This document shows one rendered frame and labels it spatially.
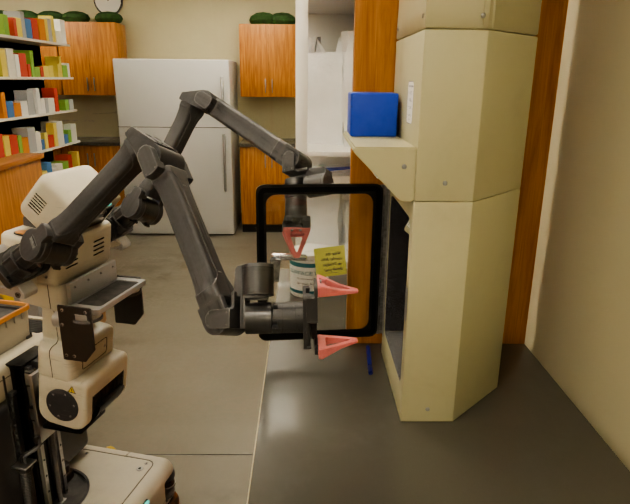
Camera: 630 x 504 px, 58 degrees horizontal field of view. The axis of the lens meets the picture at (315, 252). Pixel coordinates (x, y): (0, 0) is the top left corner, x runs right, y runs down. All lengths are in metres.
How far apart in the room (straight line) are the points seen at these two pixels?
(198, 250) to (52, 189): 0.59
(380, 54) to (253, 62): 4.90
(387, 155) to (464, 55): 0.21
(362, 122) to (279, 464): 0.71
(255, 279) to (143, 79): 5.19
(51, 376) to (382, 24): 1.29
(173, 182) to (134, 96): 4.98
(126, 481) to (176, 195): 1.30
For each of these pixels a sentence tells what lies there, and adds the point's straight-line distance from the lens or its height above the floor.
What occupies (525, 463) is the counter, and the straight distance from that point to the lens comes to 1.21.
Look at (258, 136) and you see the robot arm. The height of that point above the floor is 1.48.
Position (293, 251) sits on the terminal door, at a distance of 1.38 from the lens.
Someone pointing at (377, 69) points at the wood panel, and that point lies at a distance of 1.42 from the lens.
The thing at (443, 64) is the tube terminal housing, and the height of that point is 1.65.
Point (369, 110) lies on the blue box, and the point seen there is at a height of 1.56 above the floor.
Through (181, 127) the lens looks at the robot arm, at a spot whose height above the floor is 1.48.
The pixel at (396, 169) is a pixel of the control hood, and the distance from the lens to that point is 1.06.
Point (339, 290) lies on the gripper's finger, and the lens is 1.00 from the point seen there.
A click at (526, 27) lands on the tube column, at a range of 1.22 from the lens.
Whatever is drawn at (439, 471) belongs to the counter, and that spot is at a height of 0.94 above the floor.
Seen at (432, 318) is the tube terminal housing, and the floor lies 1.18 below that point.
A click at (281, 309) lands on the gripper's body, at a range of 1.02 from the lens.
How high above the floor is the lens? 1.63
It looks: 17 degrees down
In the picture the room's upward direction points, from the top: 1 degrees clockwise
